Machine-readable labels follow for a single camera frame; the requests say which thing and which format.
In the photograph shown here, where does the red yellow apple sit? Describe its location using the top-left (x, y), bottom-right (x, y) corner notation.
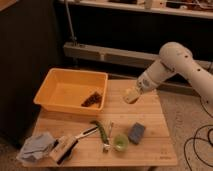
top-left (129, 98), bottom-right (138, 104)

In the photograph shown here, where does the black cable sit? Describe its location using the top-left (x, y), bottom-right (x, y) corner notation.
top-left (183, 96), bottom-right (213, 171)

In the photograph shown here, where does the long white shelf beam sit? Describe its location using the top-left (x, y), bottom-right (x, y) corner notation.
top-left (63, 42), bottom-right (213, 80)

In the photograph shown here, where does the metal pole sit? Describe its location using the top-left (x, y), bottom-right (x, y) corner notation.
top-left (64, 0), bottom-right (76, 43)

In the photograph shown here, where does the wooden table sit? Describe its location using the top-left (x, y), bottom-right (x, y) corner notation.
top-left (23, 78), bottom-right (179, 168)

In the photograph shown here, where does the dark brown object in bin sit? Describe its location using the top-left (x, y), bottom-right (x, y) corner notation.
top-left (82, 92), bottom-right (102, 107)

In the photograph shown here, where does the upper shelf with clutter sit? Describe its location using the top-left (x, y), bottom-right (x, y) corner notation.
top-left (59, 0), bottom-right (213, 19)

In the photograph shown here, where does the blue grey cloth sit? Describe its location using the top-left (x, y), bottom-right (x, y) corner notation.
top-left (16, 132), bottom-right (55, 163)

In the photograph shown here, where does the yellow plastic bin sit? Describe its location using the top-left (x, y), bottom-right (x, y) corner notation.
top-left (34, 68), bottom-right (108, 115)

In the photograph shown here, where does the green cup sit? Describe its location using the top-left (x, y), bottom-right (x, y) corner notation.
top-left (113, 134), bottom-right (129, 152)

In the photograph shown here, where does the white handled knife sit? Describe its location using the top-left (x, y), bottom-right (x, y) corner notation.
top-left (75, 126), bottom-right (98, 139)

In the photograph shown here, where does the green cucumber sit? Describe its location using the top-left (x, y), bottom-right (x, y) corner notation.
top-left (90, 120), bottom-right (107, 143)

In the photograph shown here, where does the blue sponge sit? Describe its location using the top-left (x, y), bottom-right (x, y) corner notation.
top-left (128, 123), bottom-right (145, 144)

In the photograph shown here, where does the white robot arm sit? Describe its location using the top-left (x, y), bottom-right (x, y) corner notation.
top-left (123, 42), bottom-right (213, 106)

